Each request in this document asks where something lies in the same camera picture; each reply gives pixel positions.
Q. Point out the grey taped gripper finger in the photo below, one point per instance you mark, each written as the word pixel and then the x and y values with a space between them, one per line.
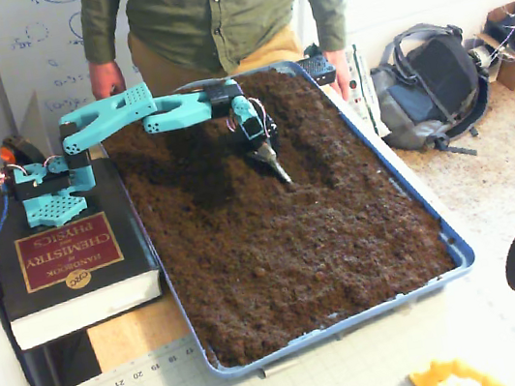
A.
pixel 275 163

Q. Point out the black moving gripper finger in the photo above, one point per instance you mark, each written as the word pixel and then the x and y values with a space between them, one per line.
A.
pixel 275 135

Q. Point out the brown soil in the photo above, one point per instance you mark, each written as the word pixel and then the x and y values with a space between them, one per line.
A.
pixel 286 247

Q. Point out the turquoise robot arm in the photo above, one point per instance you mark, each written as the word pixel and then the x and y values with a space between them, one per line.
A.
pixel 118 117

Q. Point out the green sleeved right forearm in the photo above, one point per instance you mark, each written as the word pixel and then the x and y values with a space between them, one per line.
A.
pixel 100 22

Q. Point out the green sleeved left forearm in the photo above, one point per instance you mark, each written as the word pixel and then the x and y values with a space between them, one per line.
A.
pixel 330 0

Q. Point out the person's left hand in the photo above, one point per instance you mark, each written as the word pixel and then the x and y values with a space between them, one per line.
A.
pixel 341 72

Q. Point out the person's right hand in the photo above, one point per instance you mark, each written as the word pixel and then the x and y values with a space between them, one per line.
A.
pixel 106 80

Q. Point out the black perforated device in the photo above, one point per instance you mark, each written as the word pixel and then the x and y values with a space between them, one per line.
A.
pixel 319 70

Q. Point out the dark green object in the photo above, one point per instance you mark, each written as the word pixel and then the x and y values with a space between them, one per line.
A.
pixel 312 50

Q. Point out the green button shirt torso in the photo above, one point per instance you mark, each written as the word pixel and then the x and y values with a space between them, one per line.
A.
pixel 218 8

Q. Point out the grey black backpack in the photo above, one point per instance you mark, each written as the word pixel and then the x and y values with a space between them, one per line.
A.
pixel 434 72

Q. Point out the black chemistry physics handbook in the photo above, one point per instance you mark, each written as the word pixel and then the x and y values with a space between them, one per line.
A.
pixel 125 253

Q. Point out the grey metal bar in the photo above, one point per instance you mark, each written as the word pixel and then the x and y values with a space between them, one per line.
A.
pixel 280 368

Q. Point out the blue plastic tray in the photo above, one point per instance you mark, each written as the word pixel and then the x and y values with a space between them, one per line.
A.
pixel 464 263

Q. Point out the white cylindrical part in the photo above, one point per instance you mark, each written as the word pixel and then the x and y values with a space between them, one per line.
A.
pixel 479 56

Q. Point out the orange black round object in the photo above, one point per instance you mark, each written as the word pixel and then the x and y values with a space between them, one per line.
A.
pixel 22 149

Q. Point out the whiteboard with blue writing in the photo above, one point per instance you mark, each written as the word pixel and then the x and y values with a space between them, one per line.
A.
pixel 22 68

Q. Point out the yellow plastic object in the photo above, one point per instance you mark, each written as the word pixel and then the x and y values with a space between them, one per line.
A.
pixel 444 381

